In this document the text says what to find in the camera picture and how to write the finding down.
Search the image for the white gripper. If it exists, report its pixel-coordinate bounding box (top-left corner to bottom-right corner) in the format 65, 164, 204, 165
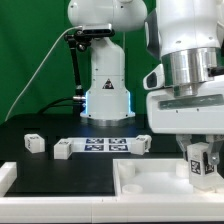
146, 79, 224, 165

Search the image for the white square table top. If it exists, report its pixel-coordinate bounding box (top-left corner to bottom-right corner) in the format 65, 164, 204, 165
113, 159, 224, 196

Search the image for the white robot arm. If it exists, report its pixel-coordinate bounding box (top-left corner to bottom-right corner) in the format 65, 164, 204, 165
125, 0, 224, 165

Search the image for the white U-shaped obstacle fence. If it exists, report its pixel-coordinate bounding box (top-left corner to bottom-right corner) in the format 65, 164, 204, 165
0, 162, 224, 223

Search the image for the sheet of fiducial tags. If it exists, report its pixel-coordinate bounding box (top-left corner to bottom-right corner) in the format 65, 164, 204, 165
71, 138, 134, 153

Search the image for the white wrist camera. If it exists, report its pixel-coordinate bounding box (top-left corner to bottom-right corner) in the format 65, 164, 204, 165
143, 64, 165, 90

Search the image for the grey mounted camera bar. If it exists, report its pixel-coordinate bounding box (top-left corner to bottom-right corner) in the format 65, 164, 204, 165
82, 24, 114, 37

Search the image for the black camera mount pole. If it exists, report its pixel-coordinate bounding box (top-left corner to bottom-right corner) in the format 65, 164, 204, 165
64, 33, 86, 116

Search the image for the grey camera cable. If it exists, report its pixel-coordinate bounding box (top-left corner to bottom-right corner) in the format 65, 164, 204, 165
3, 25, 83, 123

